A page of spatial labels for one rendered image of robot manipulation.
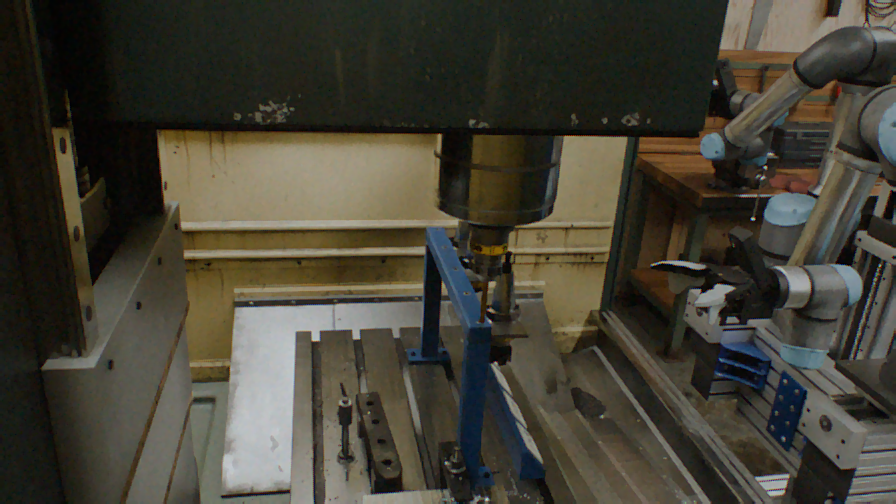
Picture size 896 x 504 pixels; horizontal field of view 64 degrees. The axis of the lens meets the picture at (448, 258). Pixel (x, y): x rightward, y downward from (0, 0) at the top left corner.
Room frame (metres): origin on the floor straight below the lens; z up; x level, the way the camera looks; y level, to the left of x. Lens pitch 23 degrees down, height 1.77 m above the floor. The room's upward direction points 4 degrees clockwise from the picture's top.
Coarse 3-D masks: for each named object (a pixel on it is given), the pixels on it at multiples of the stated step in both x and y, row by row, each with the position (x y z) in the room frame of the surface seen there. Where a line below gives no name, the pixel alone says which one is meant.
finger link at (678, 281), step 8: (656, 264) 1.17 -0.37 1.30; (664, 264) 1.16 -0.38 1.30; (672, 264) 1.16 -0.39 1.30; (680, 264) 1.16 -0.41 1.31; (688, 264) 1.16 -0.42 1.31; (696, 264) 1.16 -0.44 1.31; (672, 272) 1.17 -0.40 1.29; (680, 272) 1.15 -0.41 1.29; (688, 272) 1.15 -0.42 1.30; (696, 272) 1.14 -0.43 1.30; (704, 272) 1.15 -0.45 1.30; (672, 280) 1.17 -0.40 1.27; (680, 280) 1.16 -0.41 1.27; (688, 280) 1.16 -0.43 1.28; (696, 280) 1.15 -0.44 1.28; (704, 280) 1.15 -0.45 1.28; (672, 288) 1.17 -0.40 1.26; (680, 288) 1.16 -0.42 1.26
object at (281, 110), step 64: (64, 0) 0.66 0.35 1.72; (128, 0) 0.67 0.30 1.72; (192, 0) 0.68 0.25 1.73; (256, 0) 0.69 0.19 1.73; (320, 0) 0.71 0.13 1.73; (384, 0) 0.72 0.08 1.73; (448, 0) 0.73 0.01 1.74; (512, 0) 0.74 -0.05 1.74; (576, 0) 0.76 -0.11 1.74; (640, 0) 0.77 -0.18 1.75; (704, 0) 0.78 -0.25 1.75; (64, 64) 0.66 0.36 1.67; (128, 64) 0.67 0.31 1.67; (192, 64) 0.68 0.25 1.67; (256, 64) 0.69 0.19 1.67; (320, 64) 0.71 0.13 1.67; (384, 64) 0.72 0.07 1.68; (448, 64) 0.73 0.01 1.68; (512, 64) 0.74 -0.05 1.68; (576, 64) 0.76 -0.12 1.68; (640, 64) 0.77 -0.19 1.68; (704, 64) 0.79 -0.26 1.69; (128, 128) 0.67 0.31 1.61; (192, 128) 0.69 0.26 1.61; (256, 128) 0.70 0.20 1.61; (320, 128) 0.71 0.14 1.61; (384, 128) 0.72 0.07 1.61; (448, 128) 0.74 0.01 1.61; (512, 128) 0.75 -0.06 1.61; (576, 128) 0.76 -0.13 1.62; (640, 128) 0.78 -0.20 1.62
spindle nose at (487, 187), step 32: (448, 160) 0.82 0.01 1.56; (480, 160) 0.79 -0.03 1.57; (512, 160) 0.79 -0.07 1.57; (544, 160) 0.81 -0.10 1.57; (448, 192) 0.82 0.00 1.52; (480, 192) 0.79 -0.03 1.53; (512, 192) 0.79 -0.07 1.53; (544, 192) 0.82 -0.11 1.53; (480, 224) 0.80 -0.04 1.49; (512, 224) 0.80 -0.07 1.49
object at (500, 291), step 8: (512, 272) 1.10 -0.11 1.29; (496, 280) 1.11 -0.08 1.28; (504, 280) 1.09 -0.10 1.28; (512, 280) 1.10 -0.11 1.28; (496, 288) 1.10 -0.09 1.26; (504, 288) 1.09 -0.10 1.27; (512, 288) 1.10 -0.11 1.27; (496, 296) 1.10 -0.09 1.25; (504, 296) 1.09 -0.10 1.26; (512, 296) 1.10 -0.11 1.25; (496, 304) 1.09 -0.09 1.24; (504, 304) 1.09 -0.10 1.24; (512, 304) 1.09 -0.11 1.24; (504, 312) 1.09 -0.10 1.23
